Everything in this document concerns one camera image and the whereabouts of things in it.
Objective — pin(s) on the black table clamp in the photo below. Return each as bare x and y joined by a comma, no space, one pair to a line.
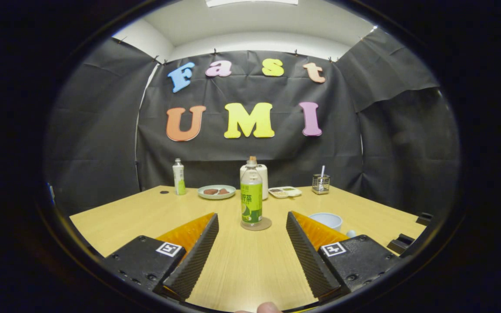
424,218

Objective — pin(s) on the white divided snack tray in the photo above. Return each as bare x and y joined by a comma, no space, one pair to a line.
284,192

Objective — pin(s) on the wooden table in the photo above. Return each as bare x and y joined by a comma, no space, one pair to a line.
250,269

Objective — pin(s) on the white straw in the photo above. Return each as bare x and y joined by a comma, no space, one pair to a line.
322,171

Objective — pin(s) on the ceiling light panel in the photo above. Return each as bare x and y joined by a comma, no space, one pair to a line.
250,2

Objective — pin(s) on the white toaster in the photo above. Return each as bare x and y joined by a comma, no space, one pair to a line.
265,182

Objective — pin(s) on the light blue cup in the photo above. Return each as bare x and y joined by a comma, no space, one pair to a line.
326,219

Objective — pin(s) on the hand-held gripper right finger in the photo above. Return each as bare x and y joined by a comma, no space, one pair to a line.
309,261

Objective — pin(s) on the pale green plate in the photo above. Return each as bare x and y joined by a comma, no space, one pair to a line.
215,197

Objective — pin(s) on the green label juice bottle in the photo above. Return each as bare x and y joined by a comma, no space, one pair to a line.
251,204

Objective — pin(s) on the brown food piece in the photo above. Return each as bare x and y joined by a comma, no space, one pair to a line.
224,191
210,191

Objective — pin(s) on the small white green bottle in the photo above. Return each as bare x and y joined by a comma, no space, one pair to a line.
179,176

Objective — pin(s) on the round brown coaster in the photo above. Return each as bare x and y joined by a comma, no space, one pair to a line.
267,224

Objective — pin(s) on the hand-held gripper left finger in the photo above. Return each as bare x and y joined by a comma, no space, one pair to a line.
194,261

